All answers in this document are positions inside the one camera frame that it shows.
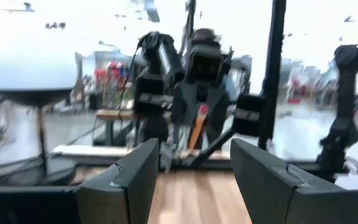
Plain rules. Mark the orange pencil pink eraser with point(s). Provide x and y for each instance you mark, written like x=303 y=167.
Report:
x=197 y=130

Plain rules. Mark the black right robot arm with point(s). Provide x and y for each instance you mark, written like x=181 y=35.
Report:
x=162 y=56

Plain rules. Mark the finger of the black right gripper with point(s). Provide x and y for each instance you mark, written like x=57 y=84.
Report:
x=217 y=115
x=183 y=105

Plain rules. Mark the wooden background table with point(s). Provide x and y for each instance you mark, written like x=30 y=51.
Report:
x=113 y=114

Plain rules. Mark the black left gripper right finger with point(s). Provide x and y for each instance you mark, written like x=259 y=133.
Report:
x=275 y=199

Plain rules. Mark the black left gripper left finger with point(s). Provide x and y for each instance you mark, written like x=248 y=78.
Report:
x=129 y=193

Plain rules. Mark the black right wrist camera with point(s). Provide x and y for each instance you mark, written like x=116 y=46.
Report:
x=205 y=65

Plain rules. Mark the white globe table lamp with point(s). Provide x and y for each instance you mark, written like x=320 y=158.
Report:
x=26 y=68

